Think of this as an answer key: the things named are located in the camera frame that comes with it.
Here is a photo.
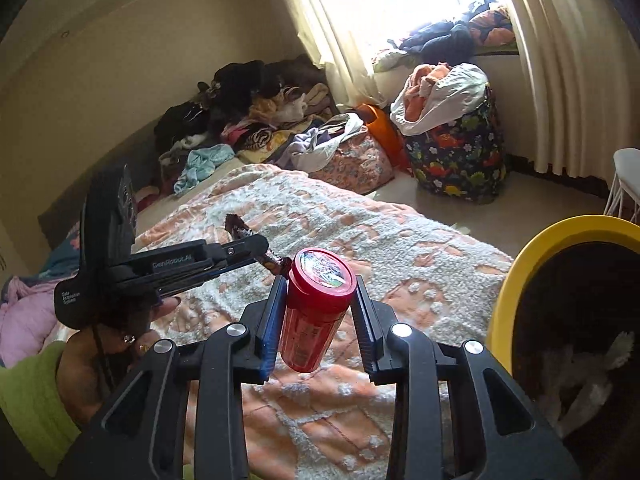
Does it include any pile of dark clothes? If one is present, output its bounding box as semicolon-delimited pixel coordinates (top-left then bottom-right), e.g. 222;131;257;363
372;0;518;73

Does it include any white lavender garment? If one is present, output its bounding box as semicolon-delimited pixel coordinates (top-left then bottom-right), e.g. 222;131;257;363
280;112;368;173

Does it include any white round wire stool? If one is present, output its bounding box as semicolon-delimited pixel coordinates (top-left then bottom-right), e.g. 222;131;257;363
602;147;640;218

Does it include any pink floral fabric bag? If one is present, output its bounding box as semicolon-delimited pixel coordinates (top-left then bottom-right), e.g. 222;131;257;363
310;132;396;196

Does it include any person's left hand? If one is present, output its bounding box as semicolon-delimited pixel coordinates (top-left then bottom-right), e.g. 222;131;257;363
56;296;182;428

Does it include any black framed window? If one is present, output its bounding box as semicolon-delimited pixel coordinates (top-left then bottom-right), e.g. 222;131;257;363
350;0;506;41

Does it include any light blue cloth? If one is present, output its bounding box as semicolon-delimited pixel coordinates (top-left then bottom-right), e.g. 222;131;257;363
172;144;235;197

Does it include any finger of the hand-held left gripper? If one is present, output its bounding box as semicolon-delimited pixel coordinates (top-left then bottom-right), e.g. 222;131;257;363
150;260;241;298
107;236;272;286

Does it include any orange bag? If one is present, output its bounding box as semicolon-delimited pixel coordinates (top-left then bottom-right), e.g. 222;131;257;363
352;103;408;171

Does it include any pile of mixed clothes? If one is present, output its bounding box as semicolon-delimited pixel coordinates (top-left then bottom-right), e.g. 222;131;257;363
152;55;336;181

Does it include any pink red cloth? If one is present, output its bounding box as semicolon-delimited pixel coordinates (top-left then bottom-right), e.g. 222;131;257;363
134;184;163;213

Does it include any red cylindrical can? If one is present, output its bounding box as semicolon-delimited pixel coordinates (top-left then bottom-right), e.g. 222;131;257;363
277;247;358;373

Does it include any pale pink quilt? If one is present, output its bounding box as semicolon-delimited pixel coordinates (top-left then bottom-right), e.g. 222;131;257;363
0;275;63;368

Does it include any person's left forearm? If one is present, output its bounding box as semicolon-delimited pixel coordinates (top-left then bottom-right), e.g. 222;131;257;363
0;340;83;463

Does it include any wide cream curtain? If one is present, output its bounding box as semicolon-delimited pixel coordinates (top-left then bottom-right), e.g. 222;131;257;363
492;0;640;181

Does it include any white plastic bag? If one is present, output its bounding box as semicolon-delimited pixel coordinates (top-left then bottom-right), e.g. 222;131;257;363
389;62;490;136

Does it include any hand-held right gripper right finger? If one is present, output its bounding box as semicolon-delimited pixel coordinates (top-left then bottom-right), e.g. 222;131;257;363
350;276;581;480

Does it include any grey bed headboard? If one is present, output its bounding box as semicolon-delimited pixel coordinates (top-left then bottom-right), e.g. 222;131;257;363
37;127;168;248

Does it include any narrow cream curtain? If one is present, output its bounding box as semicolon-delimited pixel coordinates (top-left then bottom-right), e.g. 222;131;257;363
277;0;396;111

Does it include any dinosaur print laundry bag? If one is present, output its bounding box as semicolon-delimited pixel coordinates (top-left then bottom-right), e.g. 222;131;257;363
402;85;508;206

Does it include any teal floral pillow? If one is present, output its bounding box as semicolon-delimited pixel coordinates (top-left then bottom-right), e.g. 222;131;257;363
37;232;83;281

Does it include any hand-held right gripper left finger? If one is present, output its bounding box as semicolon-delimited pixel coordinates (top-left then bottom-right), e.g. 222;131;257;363
62;274;290;480

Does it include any yellow rimmed black bin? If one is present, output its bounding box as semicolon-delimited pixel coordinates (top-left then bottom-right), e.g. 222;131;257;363
485;214;640;480

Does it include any pink white fleece blanket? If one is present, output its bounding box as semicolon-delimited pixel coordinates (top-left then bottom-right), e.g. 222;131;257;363
47;162;516;480

